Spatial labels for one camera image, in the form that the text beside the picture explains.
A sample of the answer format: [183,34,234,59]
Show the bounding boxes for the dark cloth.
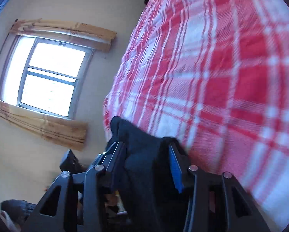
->
[1,199,37,224]

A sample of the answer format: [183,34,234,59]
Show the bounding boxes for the red plaid blanket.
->
[103,0,289,213]

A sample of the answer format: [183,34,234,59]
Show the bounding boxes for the sliding glass window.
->
[0,35,94,120]

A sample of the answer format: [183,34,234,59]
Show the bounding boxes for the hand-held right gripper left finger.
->
[26,141,126,232]

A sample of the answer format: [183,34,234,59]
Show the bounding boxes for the yellow patterned curtain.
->
[0,98,88,152]
[9,18,117,52]

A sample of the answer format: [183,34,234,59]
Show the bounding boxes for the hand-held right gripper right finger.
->
[169,142,271,232]

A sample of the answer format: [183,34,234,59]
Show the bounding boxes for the black pants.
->
[106,116,191,232]

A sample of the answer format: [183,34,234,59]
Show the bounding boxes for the dark upright object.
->
[59,149,87,175]

